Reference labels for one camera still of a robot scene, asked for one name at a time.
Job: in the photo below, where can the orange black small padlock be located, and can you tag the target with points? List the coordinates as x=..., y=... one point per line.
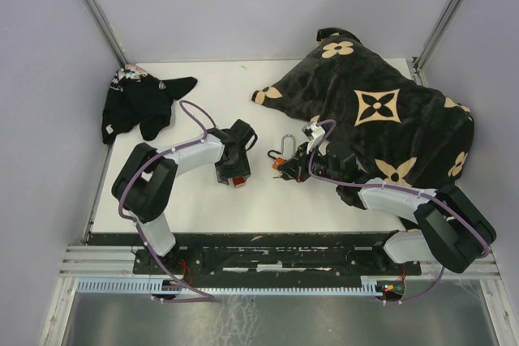
x=277, y=158

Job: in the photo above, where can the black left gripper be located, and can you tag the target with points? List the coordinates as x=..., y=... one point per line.
x=242, y=169

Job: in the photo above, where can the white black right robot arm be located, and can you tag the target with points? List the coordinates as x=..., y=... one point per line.
x=441, y=225

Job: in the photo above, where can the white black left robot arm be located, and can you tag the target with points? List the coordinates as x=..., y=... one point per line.
x=145, y=182

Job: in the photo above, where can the black printed garment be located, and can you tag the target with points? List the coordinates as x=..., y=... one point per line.
x=137, y=98

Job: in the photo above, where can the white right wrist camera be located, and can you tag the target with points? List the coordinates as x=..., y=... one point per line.
x=314, y=133

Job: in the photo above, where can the aluminium frame post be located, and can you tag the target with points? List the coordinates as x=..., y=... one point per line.
x=447, y=14
x=103, y=24

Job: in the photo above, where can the right aluminium frame post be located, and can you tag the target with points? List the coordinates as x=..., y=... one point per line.
x=447, y=14

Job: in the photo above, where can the red cable padlock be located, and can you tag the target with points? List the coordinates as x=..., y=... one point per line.
x=239, y=181

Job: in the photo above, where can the brass padlock silver shackle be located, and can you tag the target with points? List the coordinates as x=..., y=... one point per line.
x=288, y=146

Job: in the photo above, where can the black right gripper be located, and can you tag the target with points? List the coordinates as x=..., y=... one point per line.
x=296, y=168

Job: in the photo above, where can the left aluminium frame post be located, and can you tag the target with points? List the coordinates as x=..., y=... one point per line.
x=103, y=24

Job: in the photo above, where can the black beige patterned blanket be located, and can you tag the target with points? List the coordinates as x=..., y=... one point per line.
x=402, y=132

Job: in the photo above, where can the black base frame bar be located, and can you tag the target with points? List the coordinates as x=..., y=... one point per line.
x=224, y=259

